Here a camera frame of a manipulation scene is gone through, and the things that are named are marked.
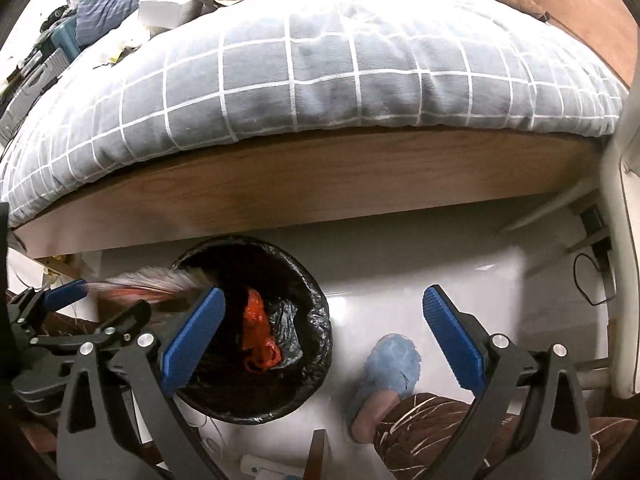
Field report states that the red plastic bag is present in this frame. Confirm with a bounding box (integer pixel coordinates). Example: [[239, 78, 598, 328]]
[[242, 289, 282, 374]]

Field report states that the black trash bin with liner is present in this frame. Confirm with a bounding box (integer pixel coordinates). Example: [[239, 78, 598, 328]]
[[174, 235, 333, 425]]

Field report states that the brown patterned trouser leg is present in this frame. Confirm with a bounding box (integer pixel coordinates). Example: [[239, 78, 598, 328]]
[[373, 393, 637, 479]]

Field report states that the clear bubble wrap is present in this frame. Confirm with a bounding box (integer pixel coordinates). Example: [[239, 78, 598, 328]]
[[86, 266, 215, 306]]

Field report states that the black cable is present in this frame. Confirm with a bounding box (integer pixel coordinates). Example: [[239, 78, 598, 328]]
[[572, 251, 618, 308]]

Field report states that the grey suitcase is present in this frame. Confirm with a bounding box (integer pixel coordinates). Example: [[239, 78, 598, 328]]
[[1, 48, 70, 148]]

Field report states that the white cardboard box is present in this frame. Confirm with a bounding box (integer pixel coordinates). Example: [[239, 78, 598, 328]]
[[138, 0, 203, 29]]

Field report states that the wooden bed frame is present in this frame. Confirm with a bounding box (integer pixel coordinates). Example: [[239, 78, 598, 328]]
[[15, 128, 602, 258]]

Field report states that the grey checked bed cover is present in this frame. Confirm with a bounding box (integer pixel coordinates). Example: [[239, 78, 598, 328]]
[[1, 0, 627, 226]]

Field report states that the white chair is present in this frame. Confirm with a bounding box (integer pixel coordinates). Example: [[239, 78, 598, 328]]
[[598, 98, 640, 401]]

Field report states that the blue fuzzy slipper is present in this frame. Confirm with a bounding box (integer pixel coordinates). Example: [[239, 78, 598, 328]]
[[346, 334, 421, 425]]

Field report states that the teal suitcase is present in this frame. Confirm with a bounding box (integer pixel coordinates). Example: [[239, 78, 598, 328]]
[[50, 15, 80, 62]]

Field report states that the wooden headboard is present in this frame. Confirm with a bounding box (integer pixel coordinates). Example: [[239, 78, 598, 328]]
[[537, 0, 638, 87]]

